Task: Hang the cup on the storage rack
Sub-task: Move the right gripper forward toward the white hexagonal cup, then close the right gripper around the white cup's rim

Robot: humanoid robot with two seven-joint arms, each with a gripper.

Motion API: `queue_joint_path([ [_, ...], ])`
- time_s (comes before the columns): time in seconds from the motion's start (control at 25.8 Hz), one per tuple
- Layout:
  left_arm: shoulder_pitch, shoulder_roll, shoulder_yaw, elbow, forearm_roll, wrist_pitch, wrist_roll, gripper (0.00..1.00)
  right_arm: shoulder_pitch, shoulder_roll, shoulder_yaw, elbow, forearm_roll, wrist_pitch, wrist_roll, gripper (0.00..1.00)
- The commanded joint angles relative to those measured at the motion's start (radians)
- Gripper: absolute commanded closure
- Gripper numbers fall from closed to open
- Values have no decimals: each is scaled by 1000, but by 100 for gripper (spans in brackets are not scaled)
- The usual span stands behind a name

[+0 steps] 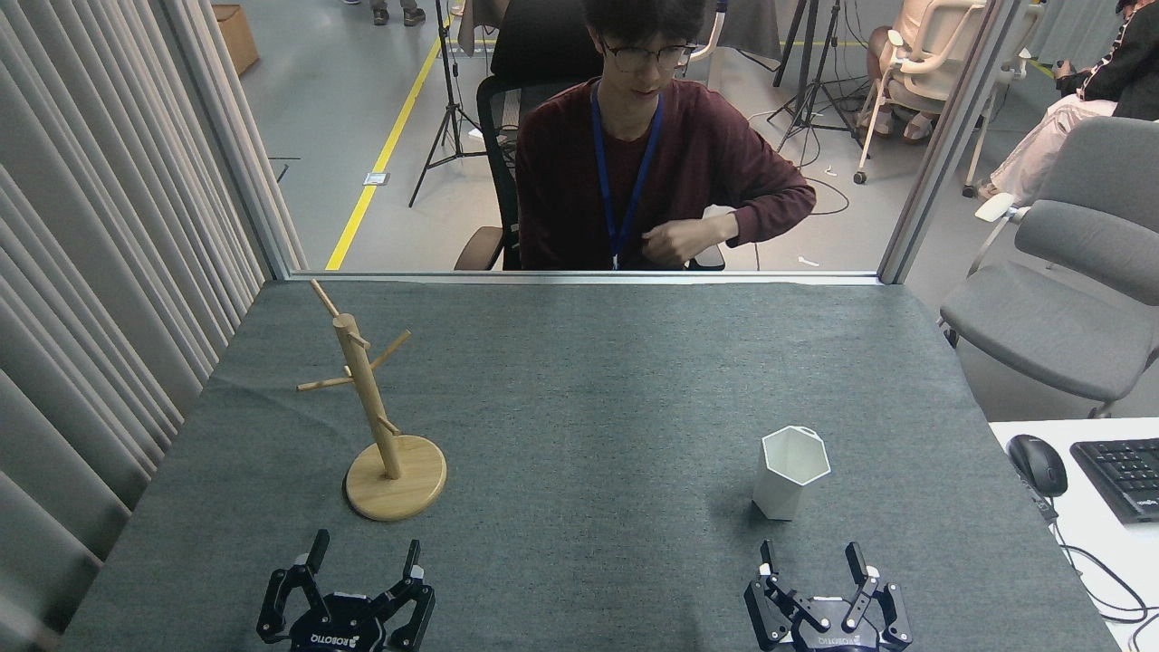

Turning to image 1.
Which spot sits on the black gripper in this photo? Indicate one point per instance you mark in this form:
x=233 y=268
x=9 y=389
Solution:
x=838 y=636
x=344 y=625

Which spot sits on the white hexagonal cup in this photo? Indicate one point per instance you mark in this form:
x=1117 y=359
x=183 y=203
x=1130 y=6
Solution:
x=786 y=496

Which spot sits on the wooden cup rack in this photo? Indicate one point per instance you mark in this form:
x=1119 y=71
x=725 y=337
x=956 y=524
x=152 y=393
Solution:
x=367 y=389

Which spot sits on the person's hand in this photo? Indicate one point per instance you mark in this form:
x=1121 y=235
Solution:
x=679 y=240

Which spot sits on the black computer mouse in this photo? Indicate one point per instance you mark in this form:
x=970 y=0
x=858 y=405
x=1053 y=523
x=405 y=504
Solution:
x=1039 y=464

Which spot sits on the white desk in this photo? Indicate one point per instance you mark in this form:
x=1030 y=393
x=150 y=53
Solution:
x=1087 y=543

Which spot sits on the grey table cloth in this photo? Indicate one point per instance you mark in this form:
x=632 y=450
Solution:
x=589 y=407

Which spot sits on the black keyboard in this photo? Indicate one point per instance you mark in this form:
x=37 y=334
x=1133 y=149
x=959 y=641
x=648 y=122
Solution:
x=1123 y=475

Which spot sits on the grey office chair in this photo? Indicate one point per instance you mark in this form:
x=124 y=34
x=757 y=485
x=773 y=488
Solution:
x=1068 y=326

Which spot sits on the grey pleated curtain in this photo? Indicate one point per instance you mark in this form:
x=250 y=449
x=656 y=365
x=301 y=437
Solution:
x=90 y=272

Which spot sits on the floor outlet plate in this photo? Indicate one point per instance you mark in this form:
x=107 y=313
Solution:
x=377 y=178

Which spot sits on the black office chair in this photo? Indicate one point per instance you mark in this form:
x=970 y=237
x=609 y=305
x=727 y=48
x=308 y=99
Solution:
x=496 y=109

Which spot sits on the black tripod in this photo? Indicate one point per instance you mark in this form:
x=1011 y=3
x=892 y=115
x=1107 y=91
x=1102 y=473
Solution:
x=810 y=72
x=447 y=91

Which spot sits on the person on white chair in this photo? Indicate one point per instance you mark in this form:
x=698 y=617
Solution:
x=883 y=50

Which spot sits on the white office chair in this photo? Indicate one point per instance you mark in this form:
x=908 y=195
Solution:
x=937 y=50

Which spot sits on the cardboard box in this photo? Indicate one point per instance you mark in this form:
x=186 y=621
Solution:
x=237 y=36

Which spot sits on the black glasses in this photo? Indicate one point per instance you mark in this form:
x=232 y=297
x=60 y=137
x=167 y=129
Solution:
x=647 y=56

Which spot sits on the standing person's feet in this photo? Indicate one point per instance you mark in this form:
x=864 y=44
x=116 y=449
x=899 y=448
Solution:
x=398 y=13

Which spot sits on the person in black top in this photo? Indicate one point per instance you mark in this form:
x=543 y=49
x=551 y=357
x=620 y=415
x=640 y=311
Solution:
x=1123 y=77

